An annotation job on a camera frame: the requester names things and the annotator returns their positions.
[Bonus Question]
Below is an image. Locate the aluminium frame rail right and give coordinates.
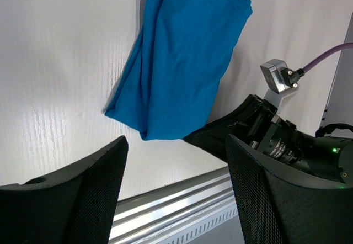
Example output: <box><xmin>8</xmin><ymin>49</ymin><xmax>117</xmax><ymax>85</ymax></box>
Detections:
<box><xmin>321</xmin><ymin>12</ymin><xmax>353</xmax><ymax>130</ymax></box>

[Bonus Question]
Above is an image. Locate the aluminium front rail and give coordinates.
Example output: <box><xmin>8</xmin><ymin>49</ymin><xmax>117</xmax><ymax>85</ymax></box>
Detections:
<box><xmin>109</xmin><ymin>167</ymin><xmax>236</xmax><ymax>241</ymax></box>

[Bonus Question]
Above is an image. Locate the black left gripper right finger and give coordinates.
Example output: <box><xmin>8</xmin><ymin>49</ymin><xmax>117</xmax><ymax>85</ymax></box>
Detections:
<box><xmin>226</xmin><ymin>135</ymin><xmax>352</xmax><ymax>243</ymax></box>

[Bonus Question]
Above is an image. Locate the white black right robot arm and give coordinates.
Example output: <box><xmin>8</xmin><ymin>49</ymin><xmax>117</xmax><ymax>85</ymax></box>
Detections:
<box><xmin>183</xmin><ymin>94</ymin><xmax>352</xmax><ymax>184</ymax></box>

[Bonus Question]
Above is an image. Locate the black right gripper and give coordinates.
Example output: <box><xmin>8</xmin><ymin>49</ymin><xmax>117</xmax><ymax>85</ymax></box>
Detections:
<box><xmin>183</xmin><ymin>94</ymin><xmax>303</xmax><ymax>166</ymax></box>

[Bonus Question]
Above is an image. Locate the blue t shirt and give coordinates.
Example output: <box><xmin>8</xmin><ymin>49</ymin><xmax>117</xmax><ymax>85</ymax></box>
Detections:
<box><xmin>105</xmin><ymin>0</ymin><xmax>252</xmax><ymax>141</ymax></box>

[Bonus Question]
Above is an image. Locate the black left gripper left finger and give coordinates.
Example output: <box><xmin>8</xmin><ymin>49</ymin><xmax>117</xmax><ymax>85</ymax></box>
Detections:
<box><xmin>1</xmin><ymin>136</ymin><xmax>129</xmax><ymax>243</ymax></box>

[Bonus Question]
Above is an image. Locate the white slotted cable duct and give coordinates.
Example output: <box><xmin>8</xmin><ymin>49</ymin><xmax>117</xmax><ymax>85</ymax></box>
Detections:
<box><xmin>110</xmin><ymin>208</ymin><xmax>245</xmax><ymax>244</ymax></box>

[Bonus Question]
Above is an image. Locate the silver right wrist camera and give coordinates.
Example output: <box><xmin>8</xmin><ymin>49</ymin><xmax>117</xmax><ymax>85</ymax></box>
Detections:
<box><xmin>260</xmin><ymin>59</ymin><xmax>302</xmax><ymax>94</ymax></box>

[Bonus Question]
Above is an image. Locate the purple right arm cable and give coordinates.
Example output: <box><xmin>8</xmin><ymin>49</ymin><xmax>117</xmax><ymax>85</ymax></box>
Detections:
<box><xmin>296</xmin><ymin>41</ymin><xmax>353</xmax><ymax>76</ymax></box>

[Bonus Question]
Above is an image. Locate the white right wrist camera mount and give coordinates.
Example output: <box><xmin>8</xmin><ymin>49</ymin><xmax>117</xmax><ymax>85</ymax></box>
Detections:
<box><xmin>264</xmin><ymin>89</ymin><xmax>296</xmax><ymax>114</ymax></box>

